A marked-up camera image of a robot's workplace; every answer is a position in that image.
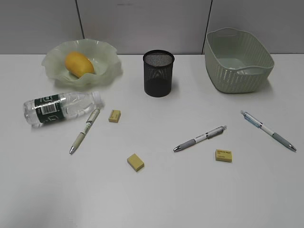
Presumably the yellow eraser front centre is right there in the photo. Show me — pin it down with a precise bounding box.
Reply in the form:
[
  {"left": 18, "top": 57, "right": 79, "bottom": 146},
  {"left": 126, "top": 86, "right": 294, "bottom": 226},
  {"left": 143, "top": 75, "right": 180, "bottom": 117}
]
[{"left": 127, "top": 153, "right": 144, "bottom": 172}]

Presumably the black mesh pen holder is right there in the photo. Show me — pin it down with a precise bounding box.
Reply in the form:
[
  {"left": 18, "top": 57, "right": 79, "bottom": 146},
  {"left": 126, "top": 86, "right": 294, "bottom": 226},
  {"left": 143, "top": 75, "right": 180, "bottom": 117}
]
[{"left": 143, "top": 49, "right": 175, "bottom": 97}]

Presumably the clear water bottle green label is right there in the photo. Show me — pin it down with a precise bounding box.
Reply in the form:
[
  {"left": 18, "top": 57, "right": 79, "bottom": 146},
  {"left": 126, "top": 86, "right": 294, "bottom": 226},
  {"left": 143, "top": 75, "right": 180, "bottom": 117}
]
[{"left": 23, "top": 91, "right": 104, "bottom": 128}]

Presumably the pale green wavy glass plate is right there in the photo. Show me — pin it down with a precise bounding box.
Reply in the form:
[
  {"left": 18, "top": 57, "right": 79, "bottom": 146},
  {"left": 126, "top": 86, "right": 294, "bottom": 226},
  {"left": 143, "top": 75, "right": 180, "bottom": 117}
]
[{"left": 41, "top": 38, "right": 123, "bottom": 88}]

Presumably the grey white retractable pen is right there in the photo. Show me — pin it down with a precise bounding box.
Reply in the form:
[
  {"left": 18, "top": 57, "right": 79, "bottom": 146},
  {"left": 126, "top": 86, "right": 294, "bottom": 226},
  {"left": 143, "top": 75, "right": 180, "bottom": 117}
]
[{"left": 173, "top": 125, "right": 227, "bottom": 152}]

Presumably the yellow eraser right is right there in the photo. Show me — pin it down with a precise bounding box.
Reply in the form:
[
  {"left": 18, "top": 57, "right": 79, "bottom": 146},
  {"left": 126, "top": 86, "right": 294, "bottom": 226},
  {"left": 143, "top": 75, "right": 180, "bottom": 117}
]
[{"left": 215, "top": 149, "right": 232, "bottom": 162}]

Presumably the white waste paper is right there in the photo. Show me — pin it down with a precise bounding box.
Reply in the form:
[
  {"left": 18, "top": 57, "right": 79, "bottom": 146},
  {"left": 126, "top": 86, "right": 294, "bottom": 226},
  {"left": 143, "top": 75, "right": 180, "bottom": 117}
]
[{"left": 228, "top": 67, "right": 260, "bottom": 75}]

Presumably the cream green retractable pen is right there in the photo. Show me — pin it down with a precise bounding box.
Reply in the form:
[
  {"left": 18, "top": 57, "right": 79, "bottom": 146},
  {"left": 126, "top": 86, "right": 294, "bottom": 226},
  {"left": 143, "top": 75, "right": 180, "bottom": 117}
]
[{"left": 69, "top": 108, "right": 101, "bottom": 155}]

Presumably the yellow eraser near bottle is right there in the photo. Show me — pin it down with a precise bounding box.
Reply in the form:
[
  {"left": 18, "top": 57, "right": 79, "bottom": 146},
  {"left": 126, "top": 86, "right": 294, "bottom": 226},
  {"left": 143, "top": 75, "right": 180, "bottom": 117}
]
[{"left": 108, "top": 110, "right": 121, "bottom": 123}]

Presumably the blue clear retractable pen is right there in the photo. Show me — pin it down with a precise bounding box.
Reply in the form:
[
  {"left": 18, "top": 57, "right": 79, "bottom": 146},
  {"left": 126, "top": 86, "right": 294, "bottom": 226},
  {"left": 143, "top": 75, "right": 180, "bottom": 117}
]
[{"left": 240, "top": 110, "right": 296, "bottom": 152}]

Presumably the pale green plastic basket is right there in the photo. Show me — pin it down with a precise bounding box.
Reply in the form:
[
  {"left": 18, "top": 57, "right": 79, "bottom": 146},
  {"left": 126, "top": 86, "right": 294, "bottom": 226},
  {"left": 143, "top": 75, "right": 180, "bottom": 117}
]
[{"left": 205, "top": 28, "right": 275, "bottom": 94}]

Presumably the yellow mango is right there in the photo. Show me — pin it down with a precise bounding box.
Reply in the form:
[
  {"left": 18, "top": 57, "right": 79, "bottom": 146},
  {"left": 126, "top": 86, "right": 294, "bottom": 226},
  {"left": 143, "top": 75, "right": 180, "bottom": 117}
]
[{"left": 65, "top": 51, "right": 95, "bottom": 78}]

